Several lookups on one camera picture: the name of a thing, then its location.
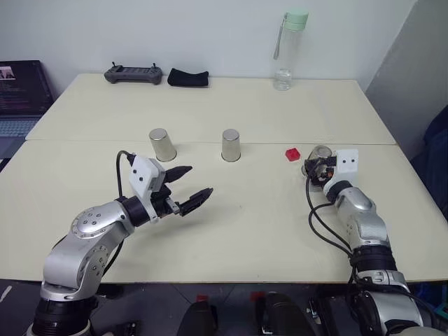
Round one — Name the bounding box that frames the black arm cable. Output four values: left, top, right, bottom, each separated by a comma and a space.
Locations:
304, 176, 358, 281
99, 150, 138, 281

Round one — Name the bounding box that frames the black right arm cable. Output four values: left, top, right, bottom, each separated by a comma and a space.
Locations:
304, 176, 358, 281

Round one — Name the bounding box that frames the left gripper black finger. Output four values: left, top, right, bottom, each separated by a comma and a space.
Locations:
177, 187, 214, 218
164, 164, 194, 185

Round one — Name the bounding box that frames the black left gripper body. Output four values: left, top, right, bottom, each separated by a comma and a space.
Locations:
150, 185, 183, 220

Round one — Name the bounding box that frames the silver metal cup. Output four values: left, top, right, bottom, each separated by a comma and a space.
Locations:
148, 127, 178, 162
300, 144, 334, 179
220, 128, 243, 163

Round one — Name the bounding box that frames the dark blue chair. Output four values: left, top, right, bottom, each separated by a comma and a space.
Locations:
408, 104, 448, 281

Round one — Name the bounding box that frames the grey board panel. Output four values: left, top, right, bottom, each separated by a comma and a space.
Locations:
363, 0, 448, 165

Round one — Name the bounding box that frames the black folded cloth pouch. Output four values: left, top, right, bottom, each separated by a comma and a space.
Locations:
166, 67, 210, 89

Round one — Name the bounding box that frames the grey handheld remote controller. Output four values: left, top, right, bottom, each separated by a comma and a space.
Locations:
104, 62, 165, 85

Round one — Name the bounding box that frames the open laptop computer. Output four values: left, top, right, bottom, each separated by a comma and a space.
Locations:
0, 59, 57, 161

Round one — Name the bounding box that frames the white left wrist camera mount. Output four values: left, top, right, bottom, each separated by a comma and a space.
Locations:
127, 155, 166, 224

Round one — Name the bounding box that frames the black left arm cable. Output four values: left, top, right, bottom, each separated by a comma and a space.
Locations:
99, 150, 138, 281

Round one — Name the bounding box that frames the clear bottle with green lid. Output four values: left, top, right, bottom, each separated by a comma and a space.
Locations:
272, 10, 310, 92

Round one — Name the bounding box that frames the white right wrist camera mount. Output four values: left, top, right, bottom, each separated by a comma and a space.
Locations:
322, 148, 361, 195

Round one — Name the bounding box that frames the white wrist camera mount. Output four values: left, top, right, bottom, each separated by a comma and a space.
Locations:
127, 155, 166, 224
322, 148, 361, 195

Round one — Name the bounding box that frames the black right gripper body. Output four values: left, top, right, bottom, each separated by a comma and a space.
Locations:
314, 157, 339, 187

